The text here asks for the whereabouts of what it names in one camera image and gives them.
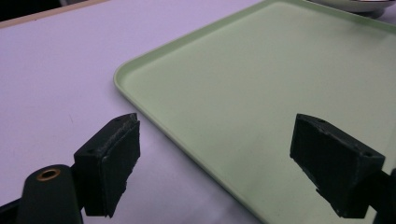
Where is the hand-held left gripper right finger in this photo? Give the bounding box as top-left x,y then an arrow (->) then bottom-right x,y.
290,113 -> 387,219

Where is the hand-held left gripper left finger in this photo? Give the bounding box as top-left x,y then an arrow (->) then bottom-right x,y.
73,112 -> 141,218

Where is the light green plastic tray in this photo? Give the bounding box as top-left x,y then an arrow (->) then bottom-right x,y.
113,0 -> 396,224

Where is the white bowl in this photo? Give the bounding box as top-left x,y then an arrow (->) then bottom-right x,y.
306,0 -> 396,19

